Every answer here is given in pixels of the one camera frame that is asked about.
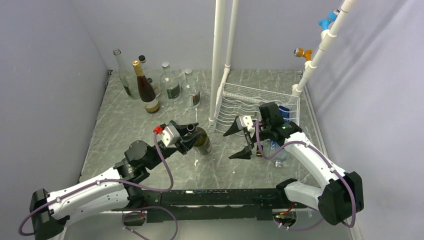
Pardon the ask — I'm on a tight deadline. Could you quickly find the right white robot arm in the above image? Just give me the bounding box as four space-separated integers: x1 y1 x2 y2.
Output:
223 102 364 228

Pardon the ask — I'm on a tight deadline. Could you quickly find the blue pipe nozzle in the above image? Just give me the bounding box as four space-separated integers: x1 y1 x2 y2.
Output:
318 9 340 31

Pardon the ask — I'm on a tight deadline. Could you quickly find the dark bottle gold foil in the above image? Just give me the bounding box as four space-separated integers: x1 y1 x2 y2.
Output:
132 60 160 114

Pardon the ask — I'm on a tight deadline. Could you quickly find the thick white vertical pipe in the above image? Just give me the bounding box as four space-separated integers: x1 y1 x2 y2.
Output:
208 0 226 125

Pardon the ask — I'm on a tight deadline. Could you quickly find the clear bottle white label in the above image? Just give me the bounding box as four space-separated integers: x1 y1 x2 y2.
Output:
138 55 162 97

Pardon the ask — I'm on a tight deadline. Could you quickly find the clear bottle silver cap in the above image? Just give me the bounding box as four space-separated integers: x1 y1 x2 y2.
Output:
160 61 181 102

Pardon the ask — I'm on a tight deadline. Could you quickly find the dark bottle grey foil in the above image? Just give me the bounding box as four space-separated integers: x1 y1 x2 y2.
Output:
186 124 212 156

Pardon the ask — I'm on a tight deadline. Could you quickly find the orange pipe nozzle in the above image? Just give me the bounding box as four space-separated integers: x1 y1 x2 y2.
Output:
293 47 313 61

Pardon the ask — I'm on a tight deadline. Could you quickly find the aluminium frame rail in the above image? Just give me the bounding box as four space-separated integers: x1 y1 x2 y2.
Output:
52 188 364 240

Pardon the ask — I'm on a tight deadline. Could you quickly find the clear bottle dark green label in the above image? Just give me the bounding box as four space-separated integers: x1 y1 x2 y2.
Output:
182 68 201 109

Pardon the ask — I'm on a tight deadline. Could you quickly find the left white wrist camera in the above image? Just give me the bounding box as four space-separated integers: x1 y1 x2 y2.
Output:
153 123 180 147

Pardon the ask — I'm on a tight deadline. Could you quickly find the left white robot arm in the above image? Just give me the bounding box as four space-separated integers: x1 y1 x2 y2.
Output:
18 122 202 240

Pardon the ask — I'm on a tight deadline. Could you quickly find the purple cable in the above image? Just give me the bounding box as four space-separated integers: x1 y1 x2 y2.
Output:
253 120 358 232
18 131 180 240

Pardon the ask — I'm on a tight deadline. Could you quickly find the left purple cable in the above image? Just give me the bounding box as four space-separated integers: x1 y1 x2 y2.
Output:
18 131 180 240

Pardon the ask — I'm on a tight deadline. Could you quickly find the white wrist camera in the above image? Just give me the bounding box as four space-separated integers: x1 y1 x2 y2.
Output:
237 115 255 133
153 123 180 147

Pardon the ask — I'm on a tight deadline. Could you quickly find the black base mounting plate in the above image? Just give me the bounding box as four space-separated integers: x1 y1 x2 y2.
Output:
115 188 306 223

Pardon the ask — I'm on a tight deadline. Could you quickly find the slanted white pipe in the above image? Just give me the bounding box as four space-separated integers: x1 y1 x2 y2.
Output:
291 0 357 97

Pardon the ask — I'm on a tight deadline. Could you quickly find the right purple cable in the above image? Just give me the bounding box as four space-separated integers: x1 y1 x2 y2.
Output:
253 120 358 232

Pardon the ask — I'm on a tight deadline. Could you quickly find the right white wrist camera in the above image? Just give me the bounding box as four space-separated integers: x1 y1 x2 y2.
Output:
237 115 255 133

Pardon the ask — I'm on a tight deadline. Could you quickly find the white wire wine rack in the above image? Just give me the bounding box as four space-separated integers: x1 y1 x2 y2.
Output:
214 82 300 133

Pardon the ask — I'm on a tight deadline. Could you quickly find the blue labelled water bottle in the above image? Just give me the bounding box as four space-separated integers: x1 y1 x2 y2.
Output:
263 105 290 168

